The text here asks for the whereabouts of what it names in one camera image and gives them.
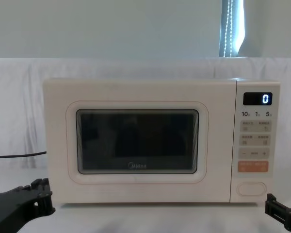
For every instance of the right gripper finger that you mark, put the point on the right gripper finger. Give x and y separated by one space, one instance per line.
276 211

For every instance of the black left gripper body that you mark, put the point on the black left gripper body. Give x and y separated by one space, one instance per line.
7 211

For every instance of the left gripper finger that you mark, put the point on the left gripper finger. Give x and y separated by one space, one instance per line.
44 201

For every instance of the white wrinkled curtain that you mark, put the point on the white wrinkled curtain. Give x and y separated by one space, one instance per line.
17 109

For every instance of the white table cloth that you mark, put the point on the white table cloth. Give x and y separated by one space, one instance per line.
148 218

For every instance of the cream microwave oven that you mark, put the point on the cream microwave oven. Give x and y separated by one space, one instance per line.
135 94

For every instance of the pale smooth curtain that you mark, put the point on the pale smooth curtain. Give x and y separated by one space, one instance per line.
99 26

